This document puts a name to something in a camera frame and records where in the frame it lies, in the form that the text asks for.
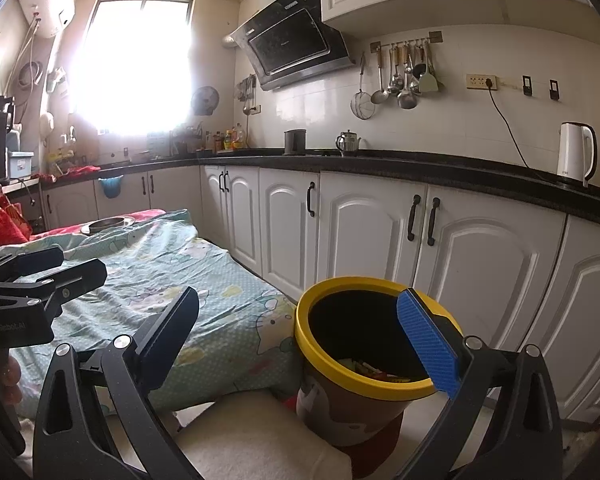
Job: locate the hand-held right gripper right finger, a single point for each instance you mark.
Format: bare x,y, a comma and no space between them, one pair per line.
427,345

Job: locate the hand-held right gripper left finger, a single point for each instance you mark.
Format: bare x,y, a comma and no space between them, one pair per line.
172,332

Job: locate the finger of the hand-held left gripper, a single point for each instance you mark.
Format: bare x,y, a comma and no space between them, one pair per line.
25,262
77,280

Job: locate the yellow-rimmed brown bin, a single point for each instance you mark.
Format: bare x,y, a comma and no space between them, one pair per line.
360,320

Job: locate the person's left hand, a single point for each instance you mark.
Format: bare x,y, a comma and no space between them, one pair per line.
12,380

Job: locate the red floral pillow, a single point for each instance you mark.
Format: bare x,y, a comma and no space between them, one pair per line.
0,225

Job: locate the light blue printed blanket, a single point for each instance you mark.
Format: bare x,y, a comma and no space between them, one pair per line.
220,310

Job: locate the metal dish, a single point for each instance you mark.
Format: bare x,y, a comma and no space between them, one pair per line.
107,225

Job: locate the pink bed sheet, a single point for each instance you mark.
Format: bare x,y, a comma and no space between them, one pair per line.
147,215

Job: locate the white blue storage box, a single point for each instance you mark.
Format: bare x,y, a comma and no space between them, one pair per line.
20,166

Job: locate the blue hanging basin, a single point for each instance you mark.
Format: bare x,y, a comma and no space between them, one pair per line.
111,187

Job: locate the red cloth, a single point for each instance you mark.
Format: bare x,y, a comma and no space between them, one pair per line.
80,171

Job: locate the red stool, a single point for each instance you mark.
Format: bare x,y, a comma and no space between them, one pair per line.
375,450

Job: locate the white fleecy cushion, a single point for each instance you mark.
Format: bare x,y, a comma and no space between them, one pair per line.
260,435

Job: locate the black kettle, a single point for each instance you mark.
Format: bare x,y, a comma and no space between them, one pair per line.
2,110

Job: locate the black kitchen countertop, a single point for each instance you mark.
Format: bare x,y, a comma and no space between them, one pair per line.
430,165

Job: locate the hanging white cloth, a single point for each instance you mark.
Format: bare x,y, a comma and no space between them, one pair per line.
56,80

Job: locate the row of condiment bottles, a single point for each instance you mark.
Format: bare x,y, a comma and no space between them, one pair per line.
237,140

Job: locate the steel teapot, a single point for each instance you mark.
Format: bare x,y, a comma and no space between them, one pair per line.
349,145

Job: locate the dark metal pot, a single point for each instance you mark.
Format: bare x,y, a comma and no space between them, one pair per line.
295,142

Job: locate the window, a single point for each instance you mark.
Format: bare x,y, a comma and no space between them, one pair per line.
130,60

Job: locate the white electric kettle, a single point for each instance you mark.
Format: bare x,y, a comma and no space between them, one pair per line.
572,152

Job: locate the large steel ladle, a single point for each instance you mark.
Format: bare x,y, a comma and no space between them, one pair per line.
407,100

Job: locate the small utensil rack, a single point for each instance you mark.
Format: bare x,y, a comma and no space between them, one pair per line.
247,87

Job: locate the green spatula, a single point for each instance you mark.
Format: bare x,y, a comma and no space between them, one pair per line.
429,84

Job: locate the black ladle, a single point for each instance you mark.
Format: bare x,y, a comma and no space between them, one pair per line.
419,71

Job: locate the black range hood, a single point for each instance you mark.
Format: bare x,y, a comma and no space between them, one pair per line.
290,45

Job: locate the wall fan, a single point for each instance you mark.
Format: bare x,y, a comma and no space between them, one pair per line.
204,101

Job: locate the wall socket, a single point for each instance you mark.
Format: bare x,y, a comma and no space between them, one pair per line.
477,81

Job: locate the black wall hook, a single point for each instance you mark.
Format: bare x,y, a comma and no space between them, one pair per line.
554,89
528,85

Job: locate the utensil rail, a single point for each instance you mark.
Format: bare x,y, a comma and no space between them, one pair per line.
435,36

